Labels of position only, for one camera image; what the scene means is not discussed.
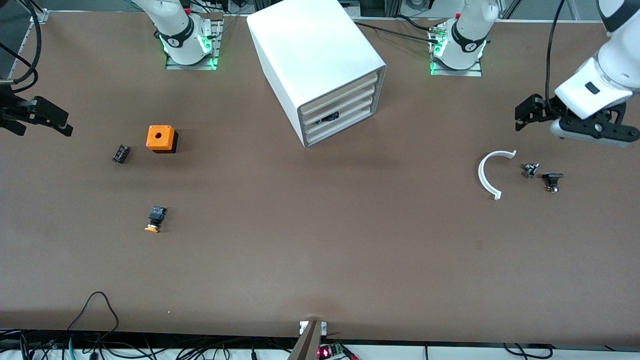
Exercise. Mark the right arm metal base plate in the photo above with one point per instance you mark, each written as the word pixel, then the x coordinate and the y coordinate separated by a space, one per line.
pixel 212 62

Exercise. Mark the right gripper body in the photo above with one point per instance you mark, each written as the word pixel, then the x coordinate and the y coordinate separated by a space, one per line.
pixel 11 111

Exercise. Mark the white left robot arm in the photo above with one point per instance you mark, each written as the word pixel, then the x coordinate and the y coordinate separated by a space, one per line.
pixel 470 30

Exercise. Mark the white semicircular plastic bracket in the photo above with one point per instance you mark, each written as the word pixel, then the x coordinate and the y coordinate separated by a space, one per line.
pixel 482 177

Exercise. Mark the aluminium frame corner profile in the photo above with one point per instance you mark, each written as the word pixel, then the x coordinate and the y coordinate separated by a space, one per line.
pixel 39 12

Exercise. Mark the small black contact block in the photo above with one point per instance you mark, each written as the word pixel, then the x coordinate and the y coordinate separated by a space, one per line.
pixel 121 154

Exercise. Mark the orange box with hole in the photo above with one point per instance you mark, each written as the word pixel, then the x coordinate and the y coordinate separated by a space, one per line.
pixel 160 137

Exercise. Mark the orange push button black body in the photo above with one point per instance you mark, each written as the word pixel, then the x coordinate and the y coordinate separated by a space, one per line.
pixel 156 217

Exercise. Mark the black part inside cabinet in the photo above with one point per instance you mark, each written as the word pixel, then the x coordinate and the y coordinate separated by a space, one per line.
pixel 330 117

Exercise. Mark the circuit board with red light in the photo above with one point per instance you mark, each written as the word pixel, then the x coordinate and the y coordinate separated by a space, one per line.
pixel 330 351

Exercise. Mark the black switch component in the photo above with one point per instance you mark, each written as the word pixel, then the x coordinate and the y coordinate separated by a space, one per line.
pixel 552 177

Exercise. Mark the small chrome metal fitting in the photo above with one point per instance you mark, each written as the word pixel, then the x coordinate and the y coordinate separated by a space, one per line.
pixel 530 170

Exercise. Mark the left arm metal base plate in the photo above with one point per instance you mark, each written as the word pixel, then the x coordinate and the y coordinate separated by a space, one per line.
pixel 472 72

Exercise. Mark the grey camera stand post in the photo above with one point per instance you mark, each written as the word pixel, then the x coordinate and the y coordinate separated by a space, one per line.
pixel 307 342

